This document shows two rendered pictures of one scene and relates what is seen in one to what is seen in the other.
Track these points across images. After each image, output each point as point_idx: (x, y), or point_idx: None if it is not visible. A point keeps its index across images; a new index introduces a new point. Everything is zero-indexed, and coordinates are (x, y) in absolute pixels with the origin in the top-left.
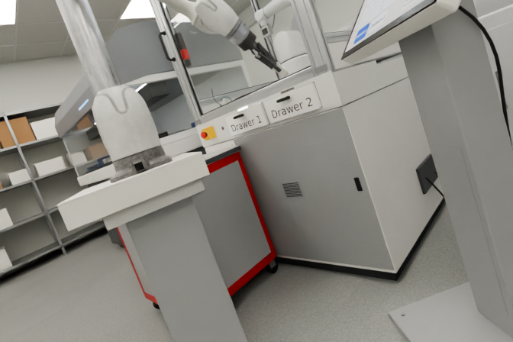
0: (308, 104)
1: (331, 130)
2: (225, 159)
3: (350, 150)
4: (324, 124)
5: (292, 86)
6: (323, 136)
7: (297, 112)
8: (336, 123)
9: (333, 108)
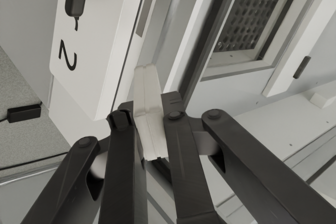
0: (66, 45)
1: (29, 38)
2: None
3: (4, 40)
4: (39, 29)
5: (144, 33)
6: (27, 0)
7: None
8: (33, 64)
9: (51, 94)
